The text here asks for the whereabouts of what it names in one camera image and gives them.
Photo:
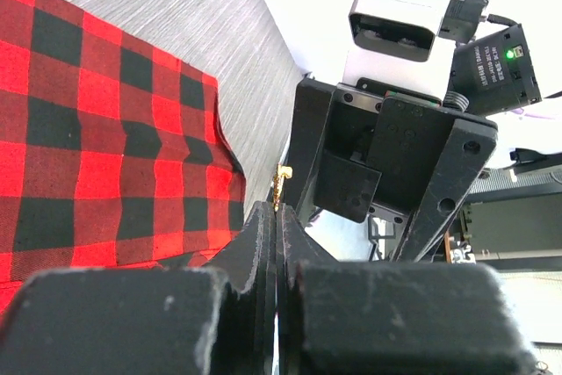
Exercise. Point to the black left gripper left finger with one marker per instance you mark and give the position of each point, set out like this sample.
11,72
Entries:
213,319

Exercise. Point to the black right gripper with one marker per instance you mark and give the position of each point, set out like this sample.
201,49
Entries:
390,155

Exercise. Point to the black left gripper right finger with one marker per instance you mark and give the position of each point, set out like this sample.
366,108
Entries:
391,318

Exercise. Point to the gold maple leaf brooch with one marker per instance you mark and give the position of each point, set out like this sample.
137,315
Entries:
282,173

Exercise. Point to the red black plaid shirt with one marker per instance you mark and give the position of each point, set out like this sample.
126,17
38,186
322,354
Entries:
112,152

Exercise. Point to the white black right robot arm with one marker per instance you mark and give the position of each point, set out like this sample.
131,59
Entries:
491,73

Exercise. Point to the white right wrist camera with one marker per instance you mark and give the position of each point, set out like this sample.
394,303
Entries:
409,44

